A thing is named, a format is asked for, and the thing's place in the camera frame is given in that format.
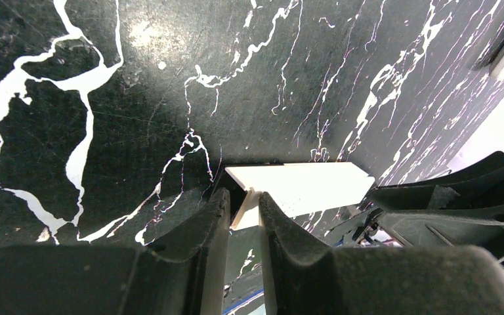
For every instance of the white remote battery cover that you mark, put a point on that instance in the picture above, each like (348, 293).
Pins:
(298, 188)

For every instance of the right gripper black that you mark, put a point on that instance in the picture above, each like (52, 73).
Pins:
(462, 208)

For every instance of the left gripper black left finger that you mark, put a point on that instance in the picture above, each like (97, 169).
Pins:
(182, 272)

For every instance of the black marble pattern mat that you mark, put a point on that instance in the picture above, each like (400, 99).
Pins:
(119, 118)

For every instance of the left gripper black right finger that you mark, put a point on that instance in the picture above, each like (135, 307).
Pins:
(303, 275)

